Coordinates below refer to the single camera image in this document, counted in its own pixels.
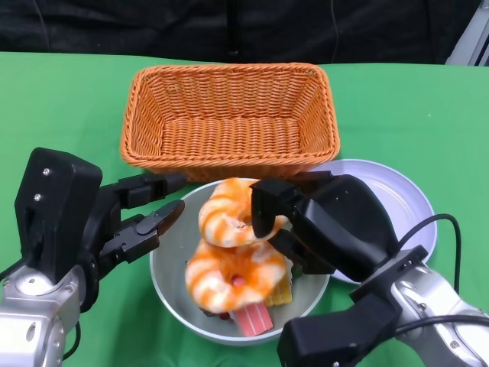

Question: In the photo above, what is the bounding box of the green tablecloth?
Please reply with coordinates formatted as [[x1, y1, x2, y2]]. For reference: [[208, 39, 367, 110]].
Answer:
[[0, 51, 489, 367]]

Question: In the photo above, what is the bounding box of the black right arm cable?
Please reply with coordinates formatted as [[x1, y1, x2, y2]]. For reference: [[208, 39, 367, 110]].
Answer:
[[397, 213, 462, 295]]

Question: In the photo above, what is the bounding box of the orange wicker basket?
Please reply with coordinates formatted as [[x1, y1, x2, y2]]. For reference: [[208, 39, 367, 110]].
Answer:
[[119, 63, 341, 184]]

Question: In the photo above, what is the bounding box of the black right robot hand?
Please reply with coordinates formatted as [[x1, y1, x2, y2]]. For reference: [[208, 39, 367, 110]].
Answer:
[[249, 171, 400, 284]]

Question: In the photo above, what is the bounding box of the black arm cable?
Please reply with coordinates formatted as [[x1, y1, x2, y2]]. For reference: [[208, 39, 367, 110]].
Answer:
[[397, 213, 462, 295], [63, 320, 82, 362]]

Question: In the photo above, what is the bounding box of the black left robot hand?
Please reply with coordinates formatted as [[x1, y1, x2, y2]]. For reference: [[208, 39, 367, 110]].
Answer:
[[82, 172, 186, 311]]

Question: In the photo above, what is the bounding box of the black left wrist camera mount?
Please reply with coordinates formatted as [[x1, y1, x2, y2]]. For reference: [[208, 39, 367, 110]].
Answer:
[[14, 147, 104, 287]]

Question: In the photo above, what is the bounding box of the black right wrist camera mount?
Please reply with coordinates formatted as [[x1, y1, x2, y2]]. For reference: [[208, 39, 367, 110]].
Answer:
[[277, 244, 429, 367]]

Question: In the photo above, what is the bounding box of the orange glazed donut bread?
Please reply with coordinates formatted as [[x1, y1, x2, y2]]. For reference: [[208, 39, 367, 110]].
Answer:
[[185, 240, 288, 314], [198, 177, 291, 249]]

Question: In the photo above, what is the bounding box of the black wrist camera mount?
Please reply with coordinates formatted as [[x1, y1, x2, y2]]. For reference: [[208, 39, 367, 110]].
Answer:
[[277, 244, 429, 367], [14, 147, 104, 287]]

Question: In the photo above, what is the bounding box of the aluminium frame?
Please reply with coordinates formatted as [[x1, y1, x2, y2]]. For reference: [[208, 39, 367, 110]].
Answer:
[[445, 0, 489, 67]]

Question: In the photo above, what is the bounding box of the yellow layered cake slice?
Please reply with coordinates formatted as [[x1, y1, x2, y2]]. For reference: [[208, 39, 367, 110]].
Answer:
[[265, 274, 294, 307]]

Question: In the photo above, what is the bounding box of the lavender plate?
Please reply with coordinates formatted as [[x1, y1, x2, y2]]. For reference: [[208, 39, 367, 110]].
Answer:
[[305, 158, 439, 286]]

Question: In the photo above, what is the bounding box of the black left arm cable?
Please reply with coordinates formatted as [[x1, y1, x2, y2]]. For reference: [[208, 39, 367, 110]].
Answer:
[[63, 320, 82, 362]]

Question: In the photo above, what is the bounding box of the black curtain backdrop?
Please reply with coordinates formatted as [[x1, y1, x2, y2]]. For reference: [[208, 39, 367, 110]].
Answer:
[[0, 0, 478, 66]]

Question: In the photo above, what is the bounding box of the grey-green bowl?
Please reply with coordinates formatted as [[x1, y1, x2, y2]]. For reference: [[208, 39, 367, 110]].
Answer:
[[149, 177, 330, 347]]

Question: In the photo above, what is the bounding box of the pink layered cake slice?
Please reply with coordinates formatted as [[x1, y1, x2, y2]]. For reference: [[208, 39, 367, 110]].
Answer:
[[232, 301, 275, 338]]

